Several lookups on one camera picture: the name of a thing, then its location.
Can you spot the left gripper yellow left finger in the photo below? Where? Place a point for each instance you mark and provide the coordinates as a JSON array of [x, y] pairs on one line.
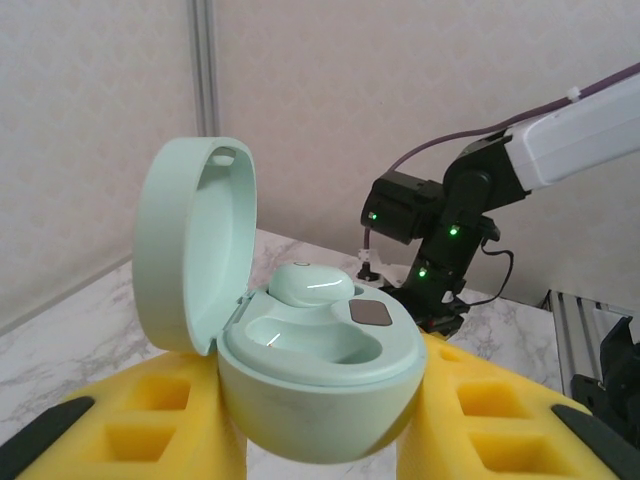
[[210, 425]]

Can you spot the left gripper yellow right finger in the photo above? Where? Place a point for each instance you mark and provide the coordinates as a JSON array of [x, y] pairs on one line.
[[440, 440]]

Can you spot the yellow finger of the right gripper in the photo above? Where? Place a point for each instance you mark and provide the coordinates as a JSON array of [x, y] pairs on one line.
[[442, 327]]

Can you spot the mint green earbud charging case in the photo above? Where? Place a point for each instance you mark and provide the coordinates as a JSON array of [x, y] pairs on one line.
[[310, 400]]

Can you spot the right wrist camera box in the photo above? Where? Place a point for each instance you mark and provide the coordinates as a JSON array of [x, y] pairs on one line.
[[385, 274]]

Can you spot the wide grooved aluminium rail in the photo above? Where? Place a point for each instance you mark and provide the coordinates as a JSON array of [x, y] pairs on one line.
[[565, 340]]

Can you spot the aluminium frame post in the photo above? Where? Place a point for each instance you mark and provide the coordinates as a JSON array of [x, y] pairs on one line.
[[206, 65]]

